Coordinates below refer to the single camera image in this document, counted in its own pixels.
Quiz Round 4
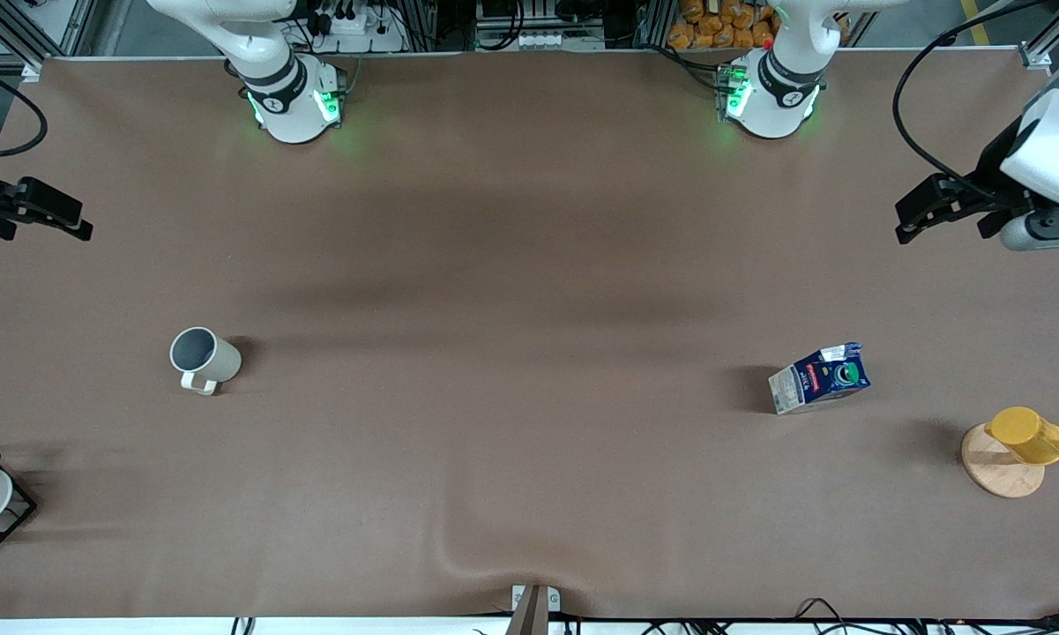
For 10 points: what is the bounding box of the blue white milk carton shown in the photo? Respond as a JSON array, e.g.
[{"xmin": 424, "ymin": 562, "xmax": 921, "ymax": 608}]
[{"xmin": 767, "ymin": 342, "xmax": 872, "ymax": 415}]

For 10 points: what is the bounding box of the yellow cup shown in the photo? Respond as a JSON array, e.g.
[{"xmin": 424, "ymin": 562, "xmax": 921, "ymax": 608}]
[{"xmin": 985, "ymin": 407, "xmax": 1059, "ymax": 466}]

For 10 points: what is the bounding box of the wooden mug stand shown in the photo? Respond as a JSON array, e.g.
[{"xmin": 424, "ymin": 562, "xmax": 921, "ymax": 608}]
[{"xmin": 961, "ymin": 422, "xmax": 1059, "ymax": 499}]

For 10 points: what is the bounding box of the orange snack packs pile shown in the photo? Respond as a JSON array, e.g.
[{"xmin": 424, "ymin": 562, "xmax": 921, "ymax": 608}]
[{"xmin": 667, "ymin": 0, "xmax": 779, "ymax": 50}]

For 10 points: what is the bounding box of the white power strip with plugs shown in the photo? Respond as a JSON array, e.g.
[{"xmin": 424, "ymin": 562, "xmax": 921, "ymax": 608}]
[{"xmin": 304, "ymin": 0, "xmax": 408, "ymax": 54}]

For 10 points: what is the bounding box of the brown table cover sheet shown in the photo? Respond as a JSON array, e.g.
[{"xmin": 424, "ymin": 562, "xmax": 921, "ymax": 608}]
[{"xmin": 0, "ymin": 49, "xmax": 1059, "ymax": 623}]

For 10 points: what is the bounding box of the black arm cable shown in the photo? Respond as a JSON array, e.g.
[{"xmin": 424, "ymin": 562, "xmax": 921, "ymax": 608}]
[
  {"xmin": 891, "ymin": 0, "xmax": 1059, "ymax": 205},
  {"xmin": 0, "ymin": 57, "xmax": 50, "ymax": 164}
]

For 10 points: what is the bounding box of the aluminium frame profile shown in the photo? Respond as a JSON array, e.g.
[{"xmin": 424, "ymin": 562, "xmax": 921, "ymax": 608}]
[
  {"xmin": 1018, "ymin": 0, "xmax": 1059, "ymax": 71},
  {"xmin": 0, "ymin": 0, "xmax": 85, "ymax": 82}
]

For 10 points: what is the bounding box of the beige mug with handle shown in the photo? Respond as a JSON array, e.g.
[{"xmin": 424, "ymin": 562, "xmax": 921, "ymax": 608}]
[{"xmin": 169, "ymin": 327, "xmax": 242, "ymax": 396}]

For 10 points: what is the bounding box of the black wire rack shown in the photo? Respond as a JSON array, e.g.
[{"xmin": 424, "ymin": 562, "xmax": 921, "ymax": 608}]
[{"xmin": 0, "ymin": 428, "xmax": 38, "ymax": 570}]

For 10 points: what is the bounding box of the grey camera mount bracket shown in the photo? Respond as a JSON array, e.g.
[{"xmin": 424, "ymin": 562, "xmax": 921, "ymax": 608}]
[{"xmin": 510, "ymin": 584, "xmax": 562, "ymax": 635}]

